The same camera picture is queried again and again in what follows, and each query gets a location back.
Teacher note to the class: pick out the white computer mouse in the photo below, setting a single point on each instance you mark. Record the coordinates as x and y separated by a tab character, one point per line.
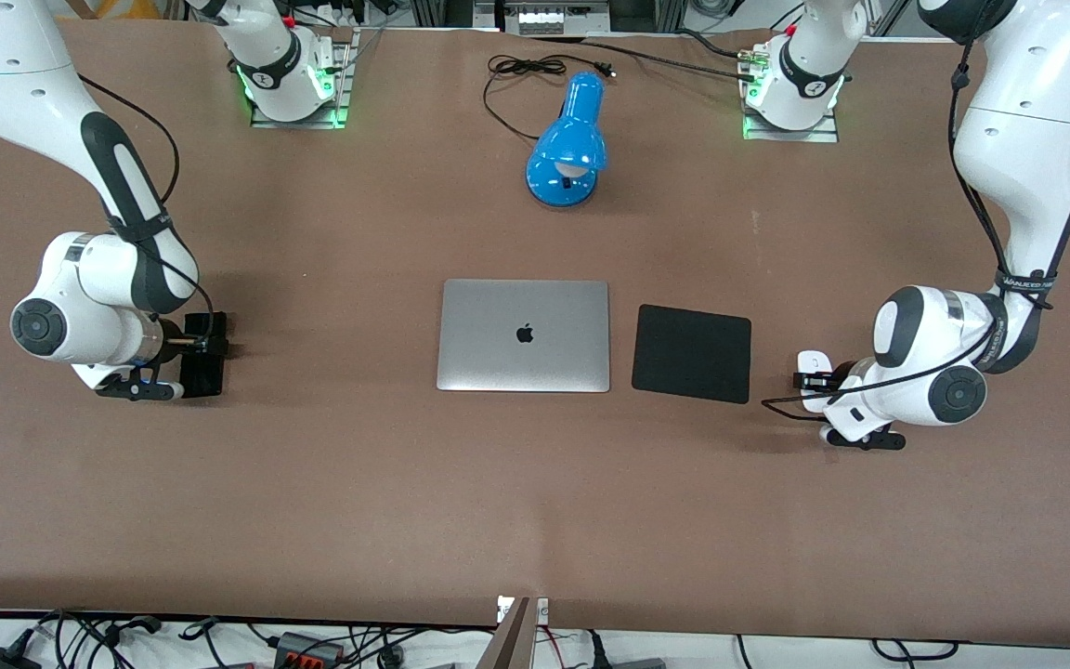
814	360

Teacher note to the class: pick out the silver closed laptop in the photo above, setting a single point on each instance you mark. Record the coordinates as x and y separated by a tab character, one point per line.
523	358

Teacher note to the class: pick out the grey power strip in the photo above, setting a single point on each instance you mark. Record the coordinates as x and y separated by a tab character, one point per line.
554	17

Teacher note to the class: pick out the black mouse pad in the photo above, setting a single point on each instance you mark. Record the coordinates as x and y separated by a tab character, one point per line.
691	355

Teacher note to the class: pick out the black smartphone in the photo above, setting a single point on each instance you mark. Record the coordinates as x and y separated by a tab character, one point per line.
202	376

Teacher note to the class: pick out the black power adapter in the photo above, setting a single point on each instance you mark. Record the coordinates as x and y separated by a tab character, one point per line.
1	660

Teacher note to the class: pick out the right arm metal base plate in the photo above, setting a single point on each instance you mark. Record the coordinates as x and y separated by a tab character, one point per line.
342	84

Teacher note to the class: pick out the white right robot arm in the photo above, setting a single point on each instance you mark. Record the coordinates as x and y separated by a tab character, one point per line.
15	65

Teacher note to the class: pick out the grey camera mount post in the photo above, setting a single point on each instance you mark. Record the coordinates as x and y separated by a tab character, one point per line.
515	641

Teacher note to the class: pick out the black box with red buttons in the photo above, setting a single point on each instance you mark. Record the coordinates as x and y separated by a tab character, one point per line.
307	649

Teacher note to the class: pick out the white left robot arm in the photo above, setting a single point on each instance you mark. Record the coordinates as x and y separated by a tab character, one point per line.
1027	93

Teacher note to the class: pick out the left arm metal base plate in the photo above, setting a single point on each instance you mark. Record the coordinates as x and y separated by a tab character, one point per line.
790	135

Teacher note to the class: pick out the blue desk lamp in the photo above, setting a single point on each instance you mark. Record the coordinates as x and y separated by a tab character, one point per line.
570	139

